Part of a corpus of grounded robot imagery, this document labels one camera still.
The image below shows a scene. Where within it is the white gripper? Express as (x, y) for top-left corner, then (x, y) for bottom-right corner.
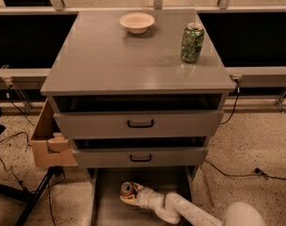
(119, 182), (165, 210)

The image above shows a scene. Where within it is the red coke can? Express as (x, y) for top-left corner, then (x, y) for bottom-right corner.
(120, 182), (134, 197)

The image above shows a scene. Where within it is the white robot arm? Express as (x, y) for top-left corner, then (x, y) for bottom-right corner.
(119, 182), (265, 226)

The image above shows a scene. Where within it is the grey open bottom drawer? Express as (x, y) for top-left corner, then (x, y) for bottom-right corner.
(88, 166), (197, 226)

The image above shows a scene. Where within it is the grey middle drawer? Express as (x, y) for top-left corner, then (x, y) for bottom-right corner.
(72, 147), (208, 168)

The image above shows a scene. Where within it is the grey top drawer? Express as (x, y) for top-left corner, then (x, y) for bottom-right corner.
(54, 110), (223, 139)

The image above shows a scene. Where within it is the grey drawer cabinet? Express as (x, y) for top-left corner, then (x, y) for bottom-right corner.
(40, 8), (236, 226)

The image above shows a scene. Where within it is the green soda can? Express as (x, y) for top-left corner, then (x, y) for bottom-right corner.
(181, 23), (204, 63)

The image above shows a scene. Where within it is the brown cardboard box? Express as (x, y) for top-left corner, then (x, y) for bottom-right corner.
(31, 101), (77, 168)

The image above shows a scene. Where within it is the black tripod stand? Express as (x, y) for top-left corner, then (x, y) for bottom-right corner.
(0, 167), (65, 226)

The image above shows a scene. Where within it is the white bowl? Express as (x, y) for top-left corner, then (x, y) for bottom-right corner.
(119, 12), (154, 34)

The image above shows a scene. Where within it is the black middle drawer handle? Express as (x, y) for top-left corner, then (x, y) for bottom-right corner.
(130, 154), (152, 163)

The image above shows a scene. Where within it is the black drawer handle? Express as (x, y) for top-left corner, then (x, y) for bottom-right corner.
(127, 120), (154, 129)
(130, 154), (152, 163)

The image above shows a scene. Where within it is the black top drawer handle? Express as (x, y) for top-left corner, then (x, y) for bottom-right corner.
(127, 120), (154, 129)

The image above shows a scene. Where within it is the black cable right floor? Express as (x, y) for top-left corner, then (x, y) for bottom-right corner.
(204, 159), (286, 183)

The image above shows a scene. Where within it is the black cable floor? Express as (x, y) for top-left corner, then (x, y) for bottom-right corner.
(0, 85), (36, 186)
(204, 159), (286, 183)

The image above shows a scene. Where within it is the black cable left floor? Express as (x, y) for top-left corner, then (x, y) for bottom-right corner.
(0, 85), (36, 186)

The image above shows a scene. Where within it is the metal window rail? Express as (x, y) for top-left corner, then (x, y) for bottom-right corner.
(0, 0), (286, 90)

